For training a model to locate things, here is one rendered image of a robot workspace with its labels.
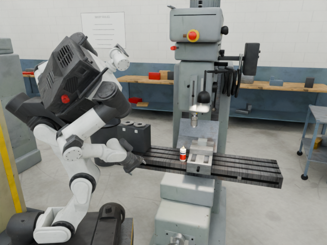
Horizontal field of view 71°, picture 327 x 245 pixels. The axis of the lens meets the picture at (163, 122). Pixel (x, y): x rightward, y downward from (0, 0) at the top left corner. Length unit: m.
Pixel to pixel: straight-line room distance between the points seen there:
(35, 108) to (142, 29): 4.97
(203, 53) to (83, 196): 1.01
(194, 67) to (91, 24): 5.38
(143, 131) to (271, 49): 4.49
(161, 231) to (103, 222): 0.42
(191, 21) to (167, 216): 1.09
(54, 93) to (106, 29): 5.38
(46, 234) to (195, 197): 0.89
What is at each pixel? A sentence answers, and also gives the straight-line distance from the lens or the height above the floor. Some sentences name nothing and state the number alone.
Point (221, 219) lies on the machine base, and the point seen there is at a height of 0.20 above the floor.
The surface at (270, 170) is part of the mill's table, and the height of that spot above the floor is 0.96.
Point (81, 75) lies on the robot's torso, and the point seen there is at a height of 1.60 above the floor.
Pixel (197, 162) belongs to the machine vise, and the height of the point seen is 1.03.
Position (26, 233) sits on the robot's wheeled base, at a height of 0.69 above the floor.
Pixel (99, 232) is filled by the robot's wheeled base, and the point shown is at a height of 0.59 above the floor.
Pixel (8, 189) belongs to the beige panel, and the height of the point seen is 0.39.
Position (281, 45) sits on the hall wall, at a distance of 5.76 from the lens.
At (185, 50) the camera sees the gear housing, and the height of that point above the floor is 1.68.
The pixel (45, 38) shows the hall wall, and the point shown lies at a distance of 7.43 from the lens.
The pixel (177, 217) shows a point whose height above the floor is 0.76.
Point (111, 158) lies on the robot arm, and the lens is 1.16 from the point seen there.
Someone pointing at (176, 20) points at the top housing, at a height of 1.83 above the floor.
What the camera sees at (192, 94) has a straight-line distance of 1.37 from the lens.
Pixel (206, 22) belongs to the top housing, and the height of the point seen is 1.82.
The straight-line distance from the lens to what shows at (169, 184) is 1.52.
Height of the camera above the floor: 1.74
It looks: 20 degrees down
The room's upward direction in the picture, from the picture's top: straight up
